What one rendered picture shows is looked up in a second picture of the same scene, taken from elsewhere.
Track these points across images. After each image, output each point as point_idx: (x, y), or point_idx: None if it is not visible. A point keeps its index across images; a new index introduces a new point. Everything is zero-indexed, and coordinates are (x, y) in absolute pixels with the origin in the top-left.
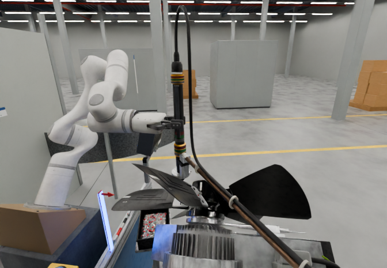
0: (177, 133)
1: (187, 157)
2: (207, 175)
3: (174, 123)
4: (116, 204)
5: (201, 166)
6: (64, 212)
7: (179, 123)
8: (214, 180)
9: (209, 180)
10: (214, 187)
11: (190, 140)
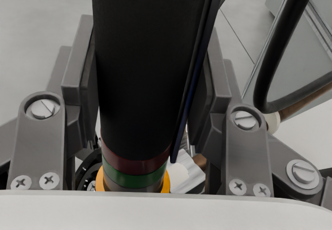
0: (180, 143)
1: (196, 160)
2: (311, 92)
3: (238, 89)
4: None
5: (286, 98)
6: None
7: (224, 59)
8: (330, 77)
9: (313, 93)
10: (330, 87)
11: (276, 68)
